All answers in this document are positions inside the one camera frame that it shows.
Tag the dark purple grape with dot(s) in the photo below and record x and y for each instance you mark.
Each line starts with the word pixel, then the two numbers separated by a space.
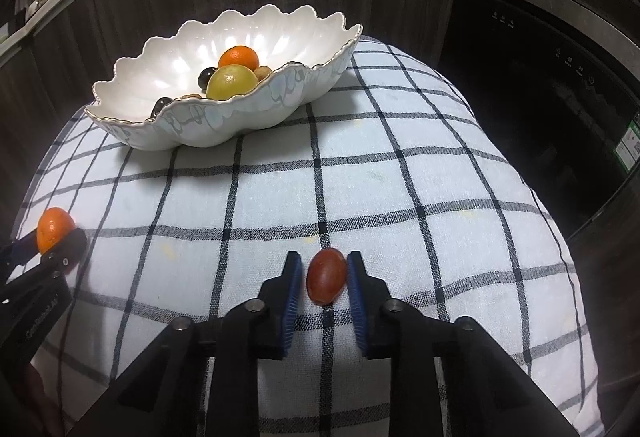
pixel 161 106

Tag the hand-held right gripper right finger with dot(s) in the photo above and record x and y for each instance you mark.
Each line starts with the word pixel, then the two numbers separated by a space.
pixel 356 302

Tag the dark purple plum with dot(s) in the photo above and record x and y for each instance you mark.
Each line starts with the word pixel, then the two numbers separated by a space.
pixel 204 77

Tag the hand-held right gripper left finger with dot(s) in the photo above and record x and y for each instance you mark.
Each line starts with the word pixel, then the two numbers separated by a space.
pixel 292 302

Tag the person's left hand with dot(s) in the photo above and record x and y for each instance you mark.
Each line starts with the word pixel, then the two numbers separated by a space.
pixel 40 402

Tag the yellow-green round fruit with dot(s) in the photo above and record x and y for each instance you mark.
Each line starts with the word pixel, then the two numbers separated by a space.
pixel 231 81

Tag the white scalloped ceramic bowl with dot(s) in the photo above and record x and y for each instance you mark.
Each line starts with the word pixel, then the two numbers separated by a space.
pixel 165 62

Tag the large orange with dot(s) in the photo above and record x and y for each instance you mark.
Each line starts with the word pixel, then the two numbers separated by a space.
pixel 54 227

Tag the black built-in dishwasher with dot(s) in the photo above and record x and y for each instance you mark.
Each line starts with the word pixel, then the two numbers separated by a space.
pixel 540 82

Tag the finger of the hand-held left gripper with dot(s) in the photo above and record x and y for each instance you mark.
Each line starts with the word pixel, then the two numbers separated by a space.
pixel 65 257
pixel 22 251

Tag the blue checked white cloth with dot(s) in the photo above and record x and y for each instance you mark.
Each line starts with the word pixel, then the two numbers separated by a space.
pixel 400 217

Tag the brown longan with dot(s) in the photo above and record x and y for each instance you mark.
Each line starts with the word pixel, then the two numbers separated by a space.
pixel 190 95
pixel 262 73

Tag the small orange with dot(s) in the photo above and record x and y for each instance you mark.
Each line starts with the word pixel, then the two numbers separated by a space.
pixel 239 57

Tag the red cherry tomato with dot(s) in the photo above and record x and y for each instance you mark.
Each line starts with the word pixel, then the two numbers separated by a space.
pixel 326 282

